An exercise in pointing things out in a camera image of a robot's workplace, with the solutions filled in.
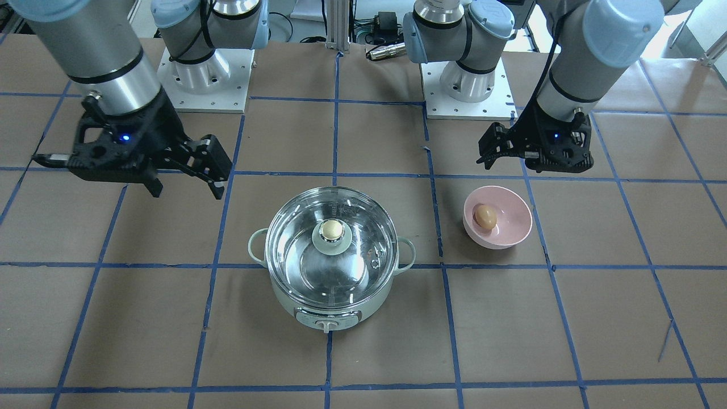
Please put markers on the aluminium frame post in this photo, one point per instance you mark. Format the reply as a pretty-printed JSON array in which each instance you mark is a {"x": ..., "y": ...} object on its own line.
[{"x": 337, "y": 25}]

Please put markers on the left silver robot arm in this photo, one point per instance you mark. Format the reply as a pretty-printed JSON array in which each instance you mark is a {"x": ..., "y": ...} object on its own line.
[{"x": 594, "y": 43}]

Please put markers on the pink bowl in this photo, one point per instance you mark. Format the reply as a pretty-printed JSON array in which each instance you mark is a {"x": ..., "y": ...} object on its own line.
[{"x": 515, "y": 219}]

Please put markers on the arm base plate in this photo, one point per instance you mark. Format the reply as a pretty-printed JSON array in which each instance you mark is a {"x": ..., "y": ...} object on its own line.
[
  {"x": 219, "y": 84},
  {"x": 498, "y": 106}
]

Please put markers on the pale green electric pot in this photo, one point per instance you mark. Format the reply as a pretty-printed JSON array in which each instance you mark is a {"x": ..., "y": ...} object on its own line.
[{"x": 332, "y": 301}]

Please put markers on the brown egg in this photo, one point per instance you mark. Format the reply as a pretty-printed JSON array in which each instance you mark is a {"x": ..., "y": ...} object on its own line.
[{"x": 486, "y": 216}]

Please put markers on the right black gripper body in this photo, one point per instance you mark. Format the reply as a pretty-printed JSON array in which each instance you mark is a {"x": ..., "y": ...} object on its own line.
[{"x": 161, "y": 126}]

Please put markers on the black power adapter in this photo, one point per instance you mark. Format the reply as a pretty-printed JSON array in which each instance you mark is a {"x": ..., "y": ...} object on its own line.
[{"x": 386, "y": 22}]

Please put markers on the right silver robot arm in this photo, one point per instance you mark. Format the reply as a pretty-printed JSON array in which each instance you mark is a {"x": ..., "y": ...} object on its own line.
[{"x": 99, "y": 51}]

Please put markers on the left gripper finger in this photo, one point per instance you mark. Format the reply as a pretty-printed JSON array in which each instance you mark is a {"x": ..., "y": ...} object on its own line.
[{"x": 487, "y": 161}]

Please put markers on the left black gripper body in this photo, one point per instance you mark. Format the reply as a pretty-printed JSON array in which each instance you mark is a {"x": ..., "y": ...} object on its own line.
[{"x": 527, "y": 135}]

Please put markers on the silver cable connector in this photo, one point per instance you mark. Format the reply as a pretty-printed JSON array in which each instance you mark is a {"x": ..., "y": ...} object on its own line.
[{"x": 386, "y": 51}]

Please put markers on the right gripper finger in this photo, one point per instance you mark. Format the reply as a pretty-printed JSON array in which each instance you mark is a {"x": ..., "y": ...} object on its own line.
[
  {"x": 151, "y": 182},
  {"x": 217, "y": 188}
]

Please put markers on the glass pot lid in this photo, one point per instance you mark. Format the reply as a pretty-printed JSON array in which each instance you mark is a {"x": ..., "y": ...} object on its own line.
[{"x": 331, "y": 244}]

